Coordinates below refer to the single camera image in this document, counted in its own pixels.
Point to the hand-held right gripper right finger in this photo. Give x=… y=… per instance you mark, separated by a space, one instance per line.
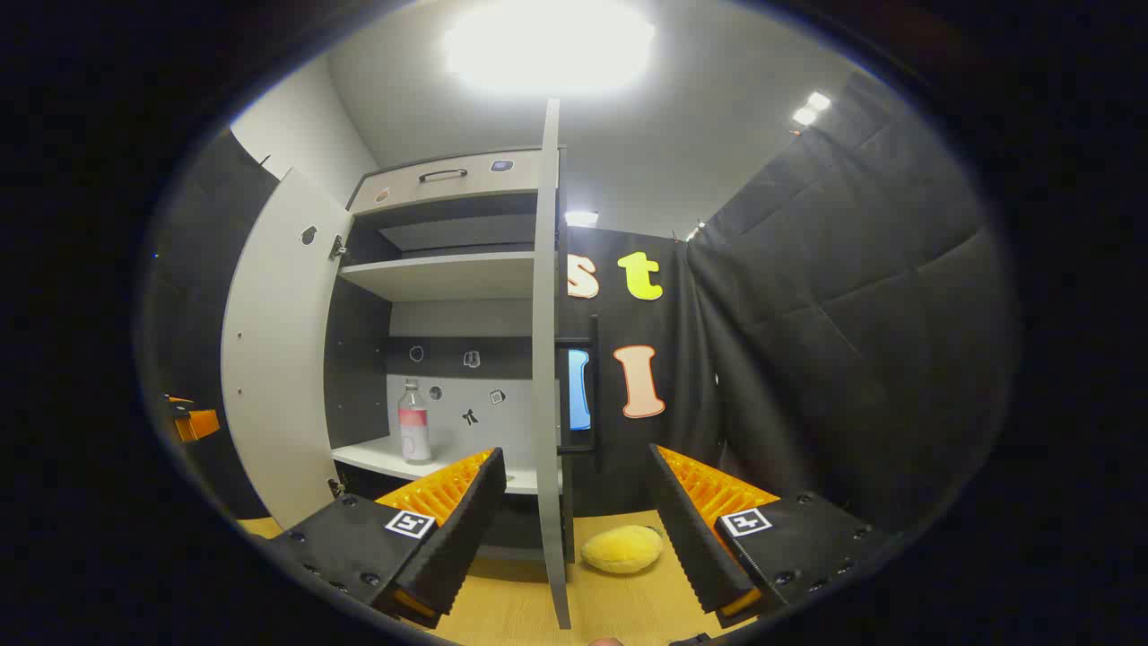
x=691 y=529

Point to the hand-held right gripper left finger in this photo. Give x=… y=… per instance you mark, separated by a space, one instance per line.
x=466 y=529

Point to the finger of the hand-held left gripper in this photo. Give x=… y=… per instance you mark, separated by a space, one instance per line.
x=197 y=423

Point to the grey cabinet door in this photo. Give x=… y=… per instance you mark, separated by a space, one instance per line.
x=545 y=359
x=278 y=359

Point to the clear bottle pink label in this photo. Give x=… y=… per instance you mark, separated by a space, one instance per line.
x=413 y=431

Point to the grey cabinet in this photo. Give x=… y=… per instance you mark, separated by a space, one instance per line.
x=359 y=359

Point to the white cabinet shelf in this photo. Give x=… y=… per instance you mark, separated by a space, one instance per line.
x=439 y=276
x=386 y=458

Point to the grey cabinet drawer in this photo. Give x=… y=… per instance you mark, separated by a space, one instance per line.
x=466 y=188

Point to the yellow plush toy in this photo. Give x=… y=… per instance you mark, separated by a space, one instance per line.
x=619 y=549

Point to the black backdrop cloth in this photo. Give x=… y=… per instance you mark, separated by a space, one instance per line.
x=852 y=314

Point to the small ceiling light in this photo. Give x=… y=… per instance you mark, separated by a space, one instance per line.
x=695 y=231
x=581 y=218

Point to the double ceiling light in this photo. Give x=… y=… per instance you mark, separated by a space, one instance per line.
x=812 y=108

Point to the large ceiling light panel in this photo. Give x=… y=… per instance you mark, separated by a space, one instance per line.
x=547 y=45

